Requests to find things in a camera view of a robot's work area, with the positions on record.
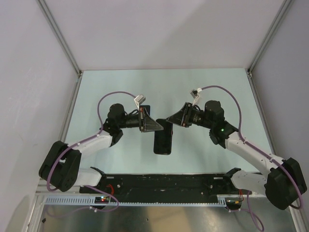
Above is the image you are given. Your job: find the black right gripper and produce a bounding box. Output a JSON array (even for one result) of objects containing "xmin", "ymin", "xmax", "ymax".
[{"xmin": 166, "ymin": 102, "xmax": 213, "ymax": 130}]

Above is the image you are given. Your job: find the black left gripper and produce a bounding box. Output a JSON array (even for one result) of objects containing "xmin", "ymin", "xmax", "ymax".
[{"xmin": 118, "ymin": 107, "xmax": 163, "ymax": 132}]

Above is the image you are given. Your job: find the pink-edged black phone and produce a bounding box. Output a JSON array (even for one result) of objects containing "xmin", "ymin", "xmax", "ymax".
[{"xmin": 153, "ymin": 119, "xmax": 173, "ymax": 155}]

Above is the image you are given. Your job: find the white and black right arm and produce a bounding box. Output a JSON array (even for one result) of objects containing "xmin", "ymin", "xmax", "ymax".
[{"xmin": 167, "ymin": 101, "xmax": 308, "ymax": 210}]

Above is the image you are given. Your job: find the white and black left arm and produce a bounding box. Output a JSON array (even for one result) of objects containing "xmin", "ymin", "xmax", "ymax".
[{"xmin": 39, "ymin": 103, "xmax": 164, "ymax": 193}]

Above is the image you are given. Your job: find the left circuit board with leds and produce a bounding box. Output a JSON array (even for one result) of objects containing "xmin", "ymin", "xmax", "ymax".
[{"xmin": 95, "ymin": 196, "xmax": 110, "ymax": 203}]

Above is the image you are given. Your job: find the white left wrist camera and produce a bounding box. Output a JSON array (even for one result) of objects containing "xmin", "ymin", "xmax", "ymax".
[{"xmin": 134, "ymin": 94, "xmax": 146, "ymax": 110}]

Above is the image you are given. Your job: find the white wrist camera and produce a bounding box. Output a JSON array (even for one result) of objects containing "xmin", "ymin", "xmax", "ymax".
[
  {"xmin": 134, "ymin": 94, "xmax": 146, "ymax": 110},
  {"xmin": 190, "ymin": 88, "xmax": 202, "ymax": 106}
]

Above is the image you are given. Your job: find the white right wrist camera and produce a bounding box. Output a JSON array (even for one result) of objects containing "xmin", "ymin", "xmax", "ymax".
[{"xmin": 190, "ymin": 88, "xmax": 202, "ymax": 106}]

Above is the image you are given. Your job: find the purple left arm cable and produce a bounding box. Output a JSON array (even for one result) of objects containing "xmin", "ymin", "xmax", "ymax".
[{"xmin": 45, "ymin": 91, "xmax": 138, "ymax": 218}]

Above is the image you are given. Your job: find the right circuit board with wires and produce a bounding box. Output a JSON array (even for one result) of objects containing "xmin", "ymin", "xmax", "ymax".
[{"xmin": 225, "ymin": 198, "xmax": 243, "ymax": 211}]

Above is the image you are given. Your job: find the grey slotted cable duct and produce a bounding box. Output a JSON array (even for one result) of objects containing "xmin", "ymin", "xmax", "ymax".
[{"xmin": 44, "ymin": 196, "xmax": 226, "ymax": 207}]

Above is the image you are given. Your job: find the right aluminium frame post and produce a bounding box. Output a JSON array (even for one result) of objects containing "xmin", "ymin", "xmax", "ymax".
[{"xmin": 247, "ymin": 0, "xmax": 295, "ymax": 78}]

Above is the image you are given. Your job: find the aluminium frame post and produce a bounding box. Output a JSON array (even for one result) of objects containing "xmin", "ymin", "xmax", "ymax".
[
  {"xmin": 247, "ymin": 0, "xmax": 295, "ymax": 78},
  {"xmin": 36, "ymin": 0, "xmax": 82, "ymax": 77}
]

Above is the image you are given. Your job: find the left aluminium frame post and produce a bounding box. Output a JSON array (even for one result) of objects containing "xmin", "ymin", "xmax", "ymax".
[{"xmin": 36, "ymin": 0, "xmax": 82, "ymax": 77}]

